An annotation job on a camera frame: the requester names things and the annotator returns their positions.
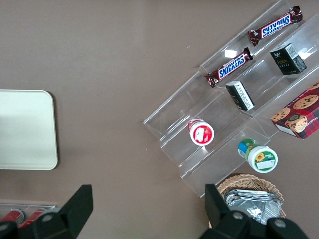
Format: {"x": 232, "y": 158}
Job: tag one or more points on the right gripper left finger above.
{"x": 67, "y": 216}

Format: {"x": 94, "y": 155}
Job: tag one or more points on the red cola bottle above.
{"x": 31, "y": 219}
{"x": 11, "y": 215}

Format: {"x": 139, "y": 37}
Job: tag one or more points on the red lid yogurt cup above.
{"x": 202, "y": 133}

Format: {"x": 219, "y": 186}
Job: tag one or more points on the clear acrylic bottle rack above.
{"x": 49, "y": 207}

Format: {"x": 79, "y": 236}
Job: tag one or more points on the green lid yogurt cup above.
{"x": 261, "y": 158}

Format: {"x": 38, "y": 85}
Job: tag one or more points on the clear acrylic step stand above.
{"x": 264, "y": 82}
{"x": 174, "y": 119}

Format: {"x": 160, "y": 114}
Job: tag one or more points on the small black carton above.
{"x": 240, "y": 95}
{"x": 287, "y": 59}

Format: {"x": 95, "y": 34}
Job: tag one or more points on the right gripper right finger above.
{"x": 224, "y": 224}

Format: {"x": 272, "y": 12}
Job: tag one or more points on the cream plastic tray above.
{"x": 25, "y": 129}

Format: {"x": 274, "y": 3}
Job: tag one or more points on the red tartan cookie box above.
{"x": 301, "y": 117}

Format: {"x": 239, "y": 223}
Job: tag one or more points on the light wicker basket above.
{"x": 249, "y": 180}

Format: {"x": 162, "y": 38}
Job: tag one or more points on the stack of foil trays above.
{"x": 254, "y": 204}

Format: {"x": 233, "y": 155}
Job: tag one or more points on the Snickers chocolate bar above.
{"x": 229, "y": 67}
{"x": 275, "y": 26}

